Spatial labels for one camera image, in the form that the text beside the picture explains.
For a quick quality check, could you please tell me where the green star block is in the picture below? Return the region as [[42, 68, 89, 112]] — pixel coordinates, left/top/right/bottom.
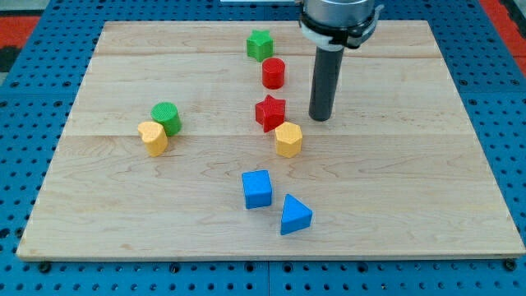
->
[[246, 30, 274, 62]]

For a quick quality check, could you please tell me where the red cylinder block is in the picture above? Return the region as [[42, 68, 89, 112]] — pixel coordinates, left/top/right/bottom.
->
[[261, 58, 286, 90]]

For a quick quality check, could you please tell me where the yellow heart block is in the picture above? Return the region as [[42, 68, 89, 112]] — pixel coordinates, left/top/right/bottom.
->
[[137, 121, 168, 157]]

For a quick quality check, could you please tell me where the light wooden board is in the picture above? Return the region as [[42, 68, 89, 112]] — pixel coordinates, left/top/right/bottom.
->
[[17, 21, 525, 261]]

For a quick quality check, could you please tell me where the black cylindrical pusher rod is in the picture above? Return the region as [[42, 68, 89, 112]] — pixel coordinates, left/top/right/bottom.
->
[[309, 48, 344, 122]]

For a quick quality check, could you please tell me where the red star block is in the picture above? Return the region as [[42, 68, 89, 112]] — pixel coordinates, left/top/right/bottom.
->
[[255, 95, 286, 132]]

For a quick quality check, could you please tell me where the blue cube block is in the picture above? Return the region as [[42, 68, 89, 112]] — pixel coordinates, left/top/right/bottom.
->
[[242, 170, 273, 209]]

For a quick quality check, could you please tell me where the yellow hexagon block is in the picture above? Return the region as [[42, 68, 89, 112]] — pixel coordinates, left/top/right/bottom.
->
[[275, 122, 302, 158]]

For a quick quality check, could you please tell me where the blue triangle block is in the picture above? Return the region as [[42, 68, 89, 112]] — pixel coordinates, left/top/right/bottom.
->
[[280, 194, 313, 235]]

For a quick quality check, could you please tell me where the green cylinder block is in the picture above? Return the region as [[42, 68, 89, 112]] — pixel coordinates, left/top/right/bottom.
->
[[150, 102, 182, 136]]

